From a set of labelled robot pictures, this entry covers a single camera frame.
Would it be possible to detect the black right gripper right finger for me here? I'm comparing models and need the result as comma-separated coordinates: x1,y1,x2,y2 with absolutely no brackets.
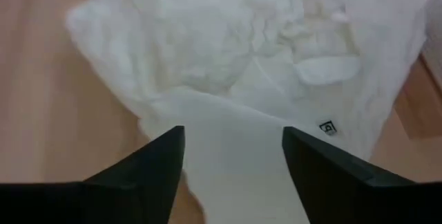
281,125,442,224

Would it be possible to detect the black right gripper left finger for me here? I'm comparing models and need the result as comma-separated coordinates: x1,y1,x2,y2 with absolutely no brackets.
0,125,186,224

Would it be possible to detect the white crumpled garment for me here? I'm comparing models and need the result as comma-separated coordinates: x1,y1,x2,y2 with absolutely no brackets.
64,0,430,224

